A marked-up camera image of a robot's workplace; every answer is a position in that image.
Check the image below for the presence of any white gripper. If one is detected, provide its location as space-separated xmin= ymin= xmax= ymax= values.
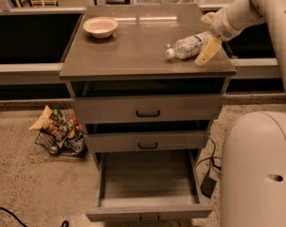
xmin=195 ymin=7 xmax=241 ymax=65

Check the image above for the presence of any clear plastic water bottle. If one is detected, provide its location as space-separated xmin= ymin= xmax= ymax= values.
xmin=166 ymin=31 xmax=214 ymax=59

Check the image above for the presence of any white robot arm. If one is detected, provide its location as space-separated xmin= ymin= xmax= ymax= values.
xmin=196 ymin=0 xmax=286 ymax=227

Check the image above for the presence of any top grey drawer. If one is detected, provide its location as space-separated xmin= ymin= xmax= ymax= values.
xmin=71 ymin=78 xmax=225 ymax=124

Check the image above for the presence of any grey drawer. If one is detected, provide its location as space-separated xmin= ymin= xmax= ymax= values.
xmin=85 ymin=120 xmax=210 ymax=152
xmin=86 ymin=149 xmax=212 ymax=223
xmin=71 ymin=78 xmax=225 ymax=124

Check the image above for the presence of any grey drawer cabinet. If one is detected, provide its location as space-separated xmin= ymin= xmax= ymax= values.
xmin=59 ymin=3 xmax=238 ymax=163

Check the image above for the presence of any middle grey drawer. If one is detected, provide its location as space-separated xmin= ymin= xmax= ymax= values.
xmin=85 ymin=120 xmax=210 ymax=152

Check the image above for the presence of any bottom grey drawer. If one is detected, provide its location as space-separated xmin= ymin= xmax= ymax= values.
xmin=86 ymin=149 xmax=212 ymax=223

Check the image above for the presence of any white bowl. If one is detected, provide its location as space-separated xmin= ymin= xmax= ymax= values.
xmin=82 ymin=17 xmax=118 ymax=39

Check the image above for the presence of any black power adapter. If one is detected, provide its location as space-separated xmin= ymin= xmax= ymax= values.
xmin=201 ymin=171 xmax=217 ymax=199

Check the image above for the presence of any brown snack bag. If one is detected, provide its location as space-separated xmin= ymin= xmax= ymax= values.
xmin=41 ymin=114 xmax=70 ymax=148

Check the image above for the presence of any yellow chip bag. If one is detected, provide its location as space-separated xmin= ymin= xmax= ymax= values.
xmin=29 ymin=106 xmax=52 ymax=131

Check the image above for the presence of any black wire basket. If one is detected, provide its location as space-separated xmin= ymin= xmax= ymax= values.
xmin=34 ymin=108 xmax=88 ymax=159

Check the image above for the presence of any black floor cable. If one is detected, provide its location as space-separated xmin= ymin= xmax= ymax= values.
xmin=0 ymin=196 xmax=70 ymax=227

